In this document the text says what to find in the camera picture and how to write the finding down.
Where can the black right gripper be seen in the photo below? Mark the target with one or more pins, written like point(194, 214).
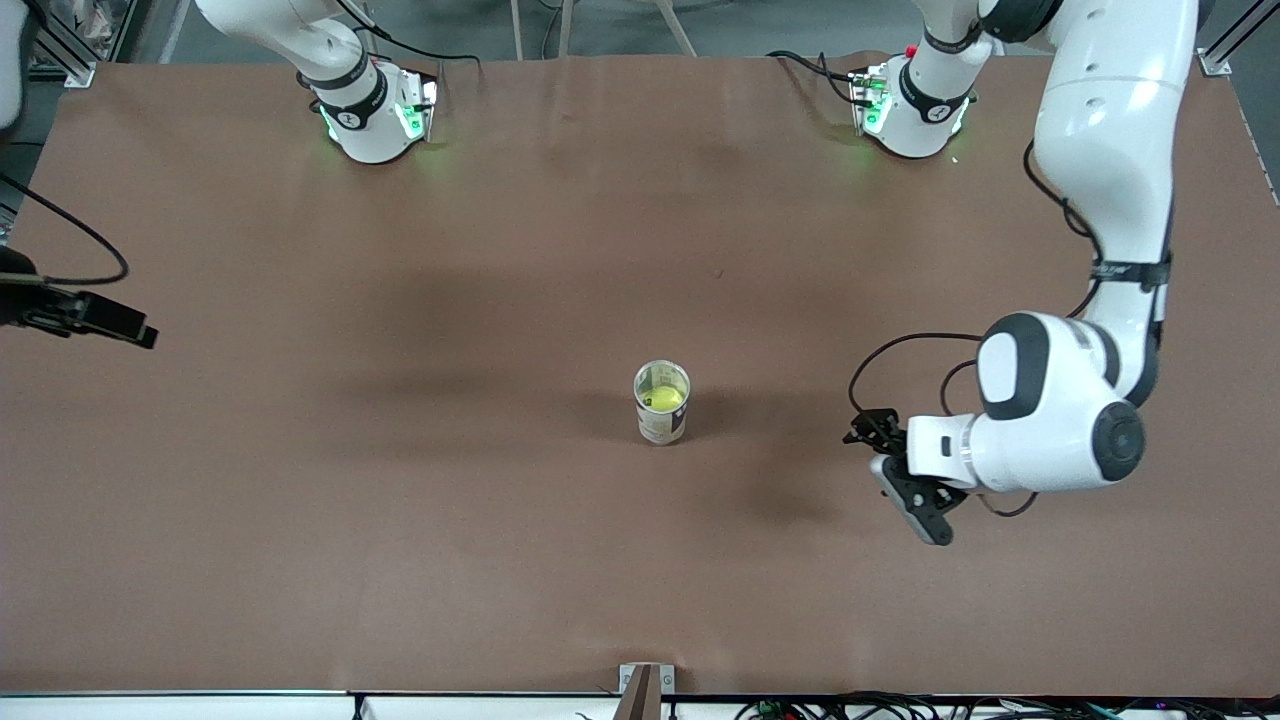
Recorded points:
point(22, 303)

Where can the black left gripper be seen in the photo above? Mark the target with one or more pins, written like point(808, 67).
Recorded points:
point(878, 428)

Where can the yellow-green tennis ball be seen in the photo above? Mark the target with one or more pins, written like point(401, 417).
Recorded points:
point(667, 399)

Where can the clear plastic ball tube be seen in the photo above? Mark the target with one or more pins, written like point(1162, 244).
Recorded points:
point(660, 430)

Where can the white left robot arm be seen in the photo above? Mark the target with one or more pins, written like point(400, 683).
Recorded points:
point(1110, 150)

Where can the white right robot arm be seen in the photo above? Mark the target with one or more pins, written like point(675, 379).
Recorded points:
point(350, 110)

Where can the brown table cover sheet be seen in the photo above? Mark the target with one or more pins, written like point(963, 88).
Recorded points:
point(400, 560)

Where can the aluminium frame profile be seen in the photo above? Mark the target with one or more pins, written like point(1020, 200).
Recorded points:
point(1216, 64)
point(75, 72)

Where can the small metal edge bracket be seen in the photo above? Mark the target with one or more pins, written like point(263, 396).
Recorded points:
point(628, 680)

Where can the white table edge rail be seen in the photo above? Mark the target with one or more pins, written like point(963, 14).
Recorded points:
point(200, 708)

